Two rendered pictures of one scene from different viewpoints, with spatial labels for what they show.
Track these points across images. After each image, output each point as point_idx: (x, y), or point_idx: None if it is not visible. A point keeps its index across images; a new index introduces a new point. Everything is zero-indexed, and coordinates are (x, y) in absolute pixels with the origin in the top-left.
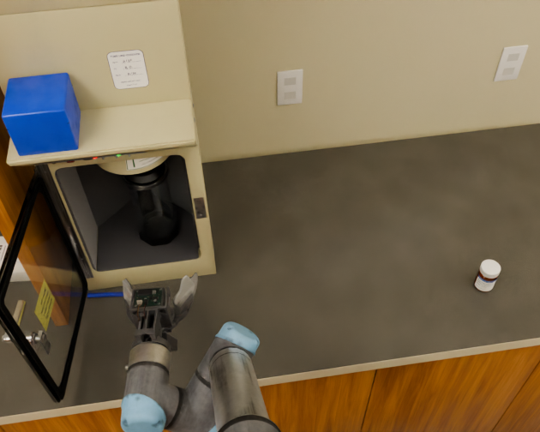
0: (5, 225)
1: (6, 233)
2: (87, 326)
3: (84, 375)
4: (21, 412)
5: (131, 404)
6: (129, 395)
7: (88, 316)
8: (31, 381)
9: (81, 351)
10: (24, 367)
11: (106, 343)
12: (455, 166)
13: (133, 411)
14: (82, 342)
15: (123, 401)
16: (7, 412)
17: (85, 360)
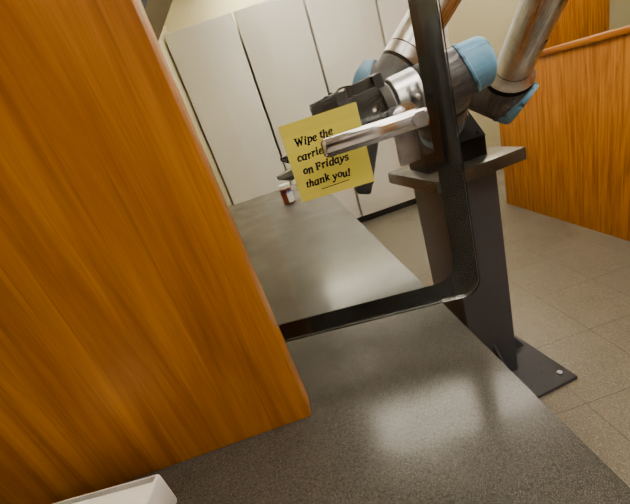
0: (146, 24)
1: (159, 57)
2: (312, 364)
3: (405, 332)
4: (524, 386)
5: (466, 41)
6: (457, 46)
7: None
8: (445, 401)
9: (362, 352)
10: (418, 430)
11: (343, 330)
12: None
13: (475, 37)
14: (344, 358)
15: (465, 56)
16: (544, 414)
17: (377, 342)
